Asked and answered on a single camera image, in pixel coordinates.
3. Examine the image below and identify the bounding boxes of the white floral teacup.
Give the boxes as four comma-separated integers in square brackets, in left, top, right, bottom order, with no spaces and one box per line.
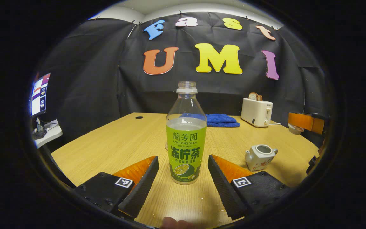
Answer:
[245,144,279,172]

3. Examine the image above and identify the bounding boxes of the black backdrop cloth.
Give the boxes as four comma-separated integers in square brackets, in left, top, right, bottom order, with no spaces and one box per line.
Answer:
[35,12,328,153]

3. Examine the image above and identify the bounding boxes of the dark desk object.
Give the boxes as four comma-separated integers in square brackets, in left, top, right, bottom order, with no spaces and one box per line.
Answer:
[32,123,47,140]

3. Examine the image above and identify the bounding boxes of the green label water bottle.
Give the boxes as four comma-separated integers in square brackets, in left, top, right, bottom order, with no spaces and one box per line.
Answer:
[166,81,207,185]

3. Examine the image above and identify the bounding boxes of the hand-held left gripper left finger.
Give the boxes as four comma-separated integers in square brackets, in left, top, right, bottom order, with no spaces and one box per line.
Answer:
[73,155,159,220]

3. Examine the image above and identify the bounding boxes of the white toaster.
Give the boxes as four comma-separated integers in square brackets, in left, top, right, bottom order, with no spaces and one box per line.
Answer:
[241,98,274,128]

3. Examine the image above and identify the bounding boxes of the blue towel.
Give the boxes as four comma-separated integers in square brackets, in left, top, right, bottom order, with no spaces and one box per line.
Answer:
[206,114,241,128]

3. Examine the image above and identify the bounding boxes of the small white desk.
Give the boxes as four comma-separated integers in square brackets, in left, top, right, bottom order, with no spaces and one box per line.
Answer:
[32,119,63,149]

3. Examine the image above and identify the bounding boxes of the computer monitor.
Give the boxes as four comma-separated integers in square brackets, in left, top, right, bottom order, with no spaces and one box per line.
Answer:
[30,73,51,117]

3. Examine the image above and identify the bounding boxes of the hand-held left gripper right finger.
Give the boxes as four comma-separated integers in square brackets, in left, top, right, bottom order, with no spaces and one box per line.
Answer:
[207,155,293,220]

